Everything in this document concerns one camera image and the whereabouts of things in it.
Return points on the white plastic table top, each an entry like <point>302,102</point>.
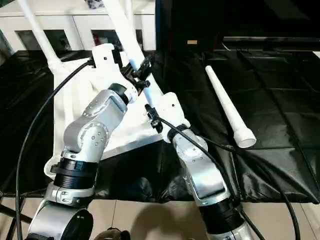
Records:
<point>140,125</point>

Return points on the white plastic table leg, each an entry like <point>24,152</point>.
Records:
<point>40,35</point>
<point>131,7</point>
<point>227,107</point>
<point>122,30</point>

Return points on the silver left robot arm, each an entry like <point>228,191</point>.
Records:
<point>95,130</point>

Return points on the toy figures behind cabinet glass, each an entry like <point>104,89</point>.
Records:
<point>107,39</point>

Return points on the grey plush toy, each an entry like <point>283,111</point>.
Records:
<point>95,4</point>

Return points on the black tv cabinet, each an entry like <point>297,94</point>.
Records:
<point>240,20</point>

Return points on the white cabinet with glass doors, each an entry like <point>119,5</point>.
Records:
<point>30,25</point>

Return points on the silver left leg black foot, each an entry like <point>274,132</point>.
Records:
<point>112,235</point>

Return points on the black work mat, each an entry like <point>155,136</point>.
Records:
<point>280,100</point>

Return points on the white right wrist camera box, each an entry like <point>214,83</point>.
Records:
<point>172,107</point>

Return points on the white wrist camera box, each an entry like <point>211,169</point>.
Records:
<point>172,107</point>
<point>105,60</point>

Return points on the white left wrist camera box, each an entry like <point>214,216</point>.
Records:
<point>105,60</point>

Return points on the black metal stand frame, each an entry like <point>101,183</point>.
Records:
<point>7,215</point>

